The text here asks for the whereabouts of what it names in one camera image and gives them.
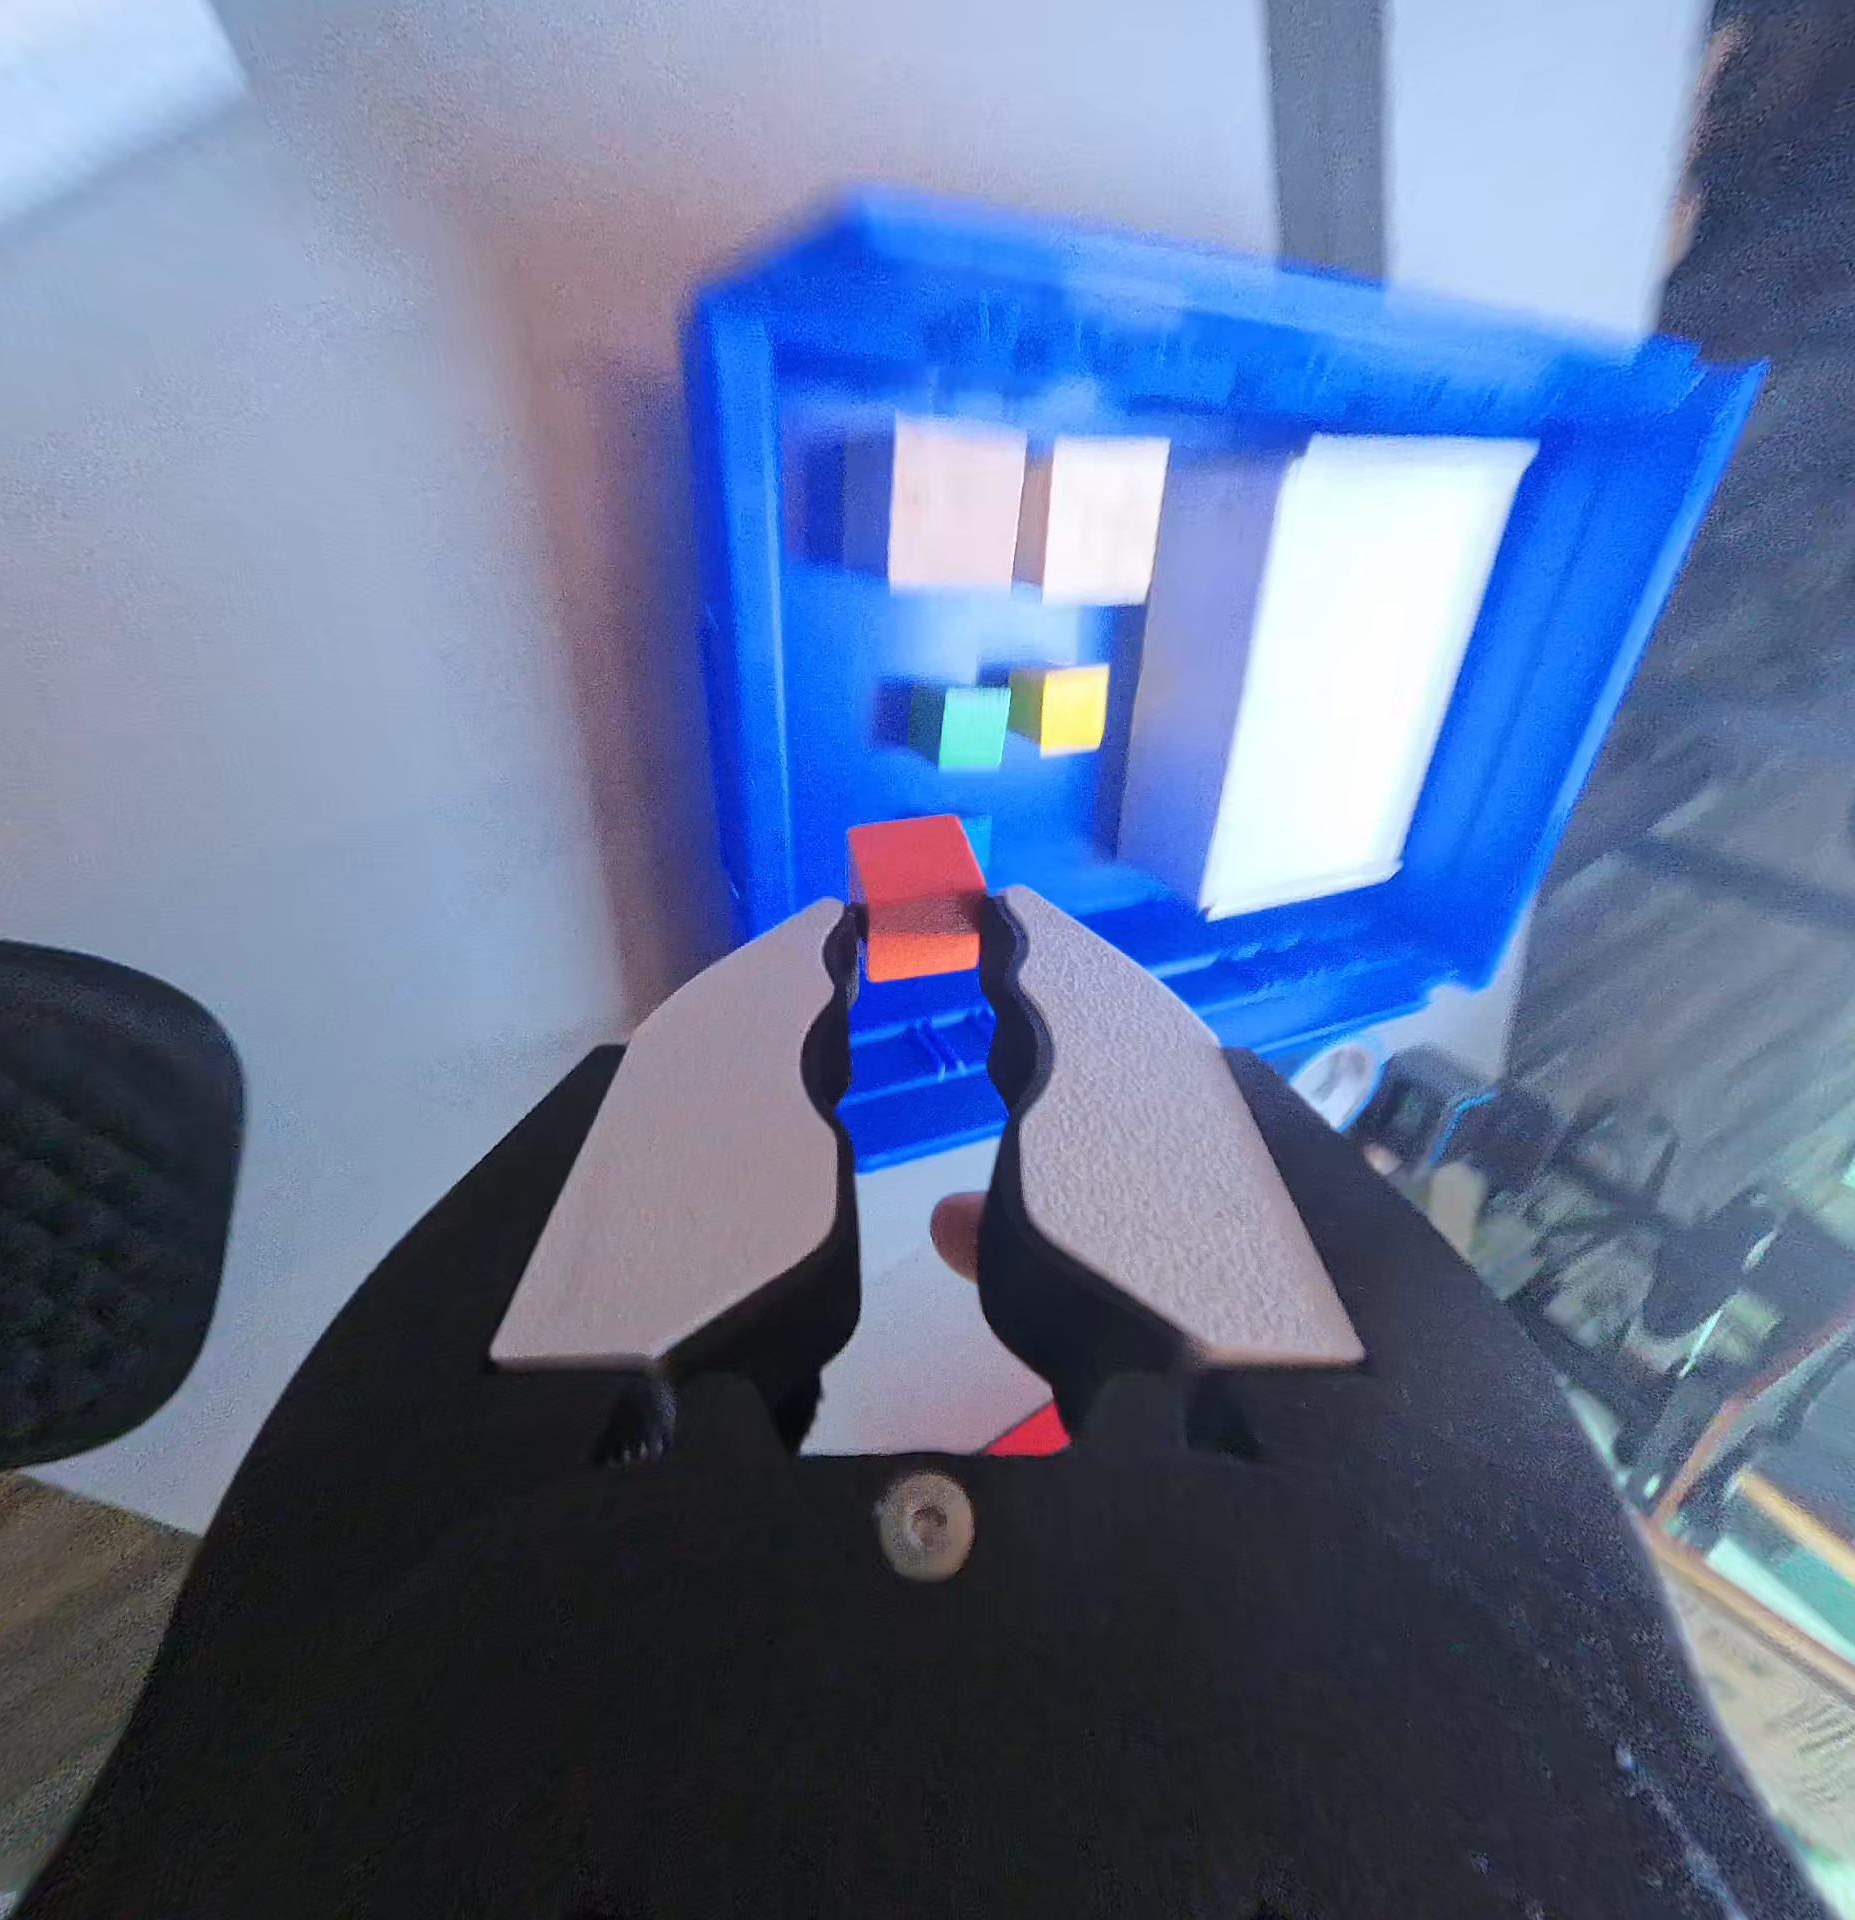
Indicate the red wooden cube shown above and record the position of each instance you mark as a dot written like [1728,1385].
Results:
[912,901]

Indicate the white cardboard box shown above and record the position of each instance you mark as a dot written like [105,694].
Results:
[1362,660]

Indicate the blue plastic bin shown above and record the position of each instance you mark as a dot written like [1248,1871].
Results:
[1468,360]

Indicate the plain wooden cube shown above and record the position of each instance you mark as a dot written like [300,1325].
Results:
[1096,519]
[958,503]

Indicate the green wooden cube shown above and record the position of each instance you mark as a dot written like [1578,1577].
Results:
[972,729]

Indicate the yellow wooden cube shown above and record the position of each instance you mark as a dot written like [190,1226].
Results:
[1070,708]

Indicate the person's right hand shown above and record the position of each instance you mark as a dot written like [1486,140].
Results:
[958,1239]

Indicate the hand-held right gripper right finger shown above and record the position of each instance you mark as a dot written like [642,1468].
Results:
[1168,1184]

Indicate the black mesh chair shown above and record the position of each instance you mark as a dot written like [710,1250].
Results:
[87,1201]

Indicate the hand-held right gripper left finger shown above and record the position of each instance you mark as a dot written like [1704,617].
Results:
[672,1170]

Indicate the blue wooden cube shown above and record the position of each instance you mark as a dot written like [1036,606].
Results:
[980,842]

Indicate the blue tape roll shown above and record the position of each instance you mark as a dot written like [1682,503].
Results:
[1340,1076]

